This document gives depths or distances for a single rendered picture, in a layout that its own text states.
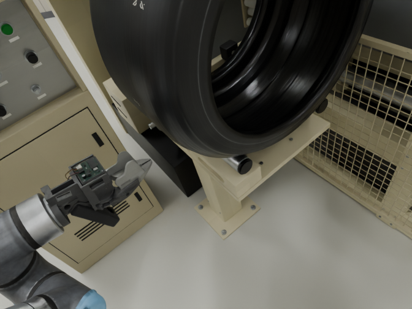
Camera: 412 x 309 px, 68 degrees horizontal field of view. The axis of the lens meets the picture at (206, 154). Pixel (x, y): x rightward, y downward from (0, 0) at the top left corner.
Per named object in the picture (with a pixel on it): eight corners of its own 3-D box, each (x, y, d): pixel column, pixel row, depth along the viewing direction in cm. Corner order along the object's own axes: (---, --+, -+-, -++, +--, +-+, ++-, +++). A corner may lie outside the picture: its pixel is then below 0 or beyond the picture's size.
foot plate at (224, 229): (194, 208, 176) (193, 206, 174) (228, 180, 183) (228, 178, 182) (223, 240, 160) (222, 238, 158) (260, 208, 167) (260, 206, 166)
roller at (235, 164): (178, 106, 98) (168, 115, 97) (173, 97, 94) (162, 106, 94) (255, 165, 77) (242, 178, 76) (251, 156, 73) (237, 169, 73)
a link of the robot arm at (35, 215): (48, 254, 57) (34, 220, 63) (73, 238, 59) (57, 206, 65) (22, 228, 51) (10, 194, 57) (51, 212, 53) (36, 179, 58)
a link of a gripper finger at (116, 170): (146, 144, 64) (105, 167, 60) (152, 164, 68) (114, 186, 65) (138, 137, 66) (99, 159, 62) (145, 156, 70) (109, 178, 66)
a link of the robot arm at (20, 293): (44, 328, 60) (7, 301, 52) (11, 303, 65) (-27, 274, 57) (80, 286, 65) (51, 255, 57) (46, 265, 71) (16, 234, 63)
